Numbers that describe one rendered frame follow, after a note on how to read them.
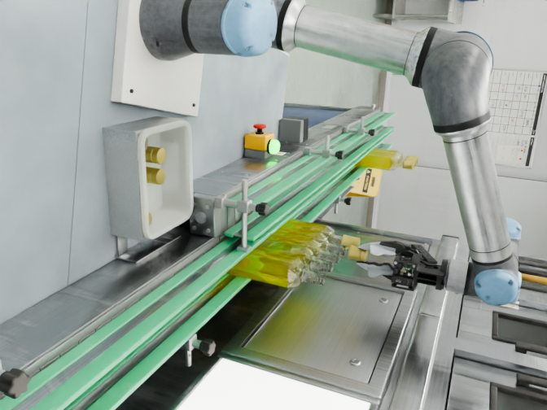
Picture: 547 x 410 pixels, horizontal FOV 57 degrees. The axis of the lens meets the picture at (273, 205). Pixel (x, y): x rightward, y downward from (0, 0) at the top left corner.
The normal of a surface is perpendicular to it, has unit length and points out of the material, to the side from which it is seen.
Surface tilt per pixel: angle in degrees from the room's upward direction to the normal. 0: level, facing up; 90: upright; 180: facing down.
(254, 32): 8
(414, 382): 90
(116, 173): 90
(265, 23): 8
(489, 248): 85
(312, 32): 90
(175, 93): 0
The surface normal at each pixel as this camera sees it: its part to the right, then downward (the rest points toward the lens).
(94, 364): 0.03, -0.95
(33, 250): 0.92, 0.15
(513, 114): -0.40, 0.29
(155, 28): -0.11, 0.47
